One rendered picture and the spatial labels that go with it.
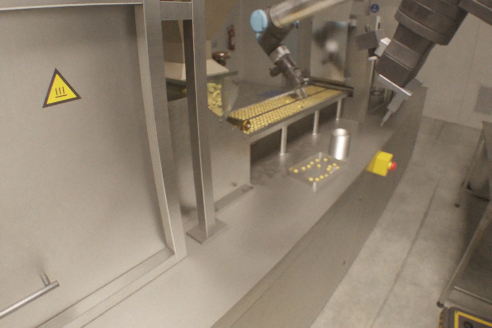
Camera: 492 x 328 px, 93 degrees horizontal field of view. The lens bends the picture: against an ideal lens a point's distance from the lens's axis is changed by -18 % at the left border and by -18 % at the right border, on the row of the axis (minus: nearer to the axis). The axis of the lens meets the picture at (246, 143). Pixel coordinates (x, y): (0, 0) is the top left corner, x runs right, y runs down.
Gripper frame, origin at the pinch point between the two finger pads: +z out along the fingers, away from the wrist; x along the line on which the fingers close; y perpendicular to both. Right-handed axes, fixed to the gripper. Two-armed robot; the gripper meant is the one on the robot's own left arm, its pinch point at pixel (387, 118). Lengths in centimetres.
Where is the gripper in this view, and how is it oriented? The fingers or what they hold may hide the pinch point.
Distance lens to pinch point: 43.9
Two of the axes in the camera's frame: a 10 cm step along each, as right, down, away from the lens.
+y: -6.9, -6.1, 3.9
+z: -2.1, 6.9, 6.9
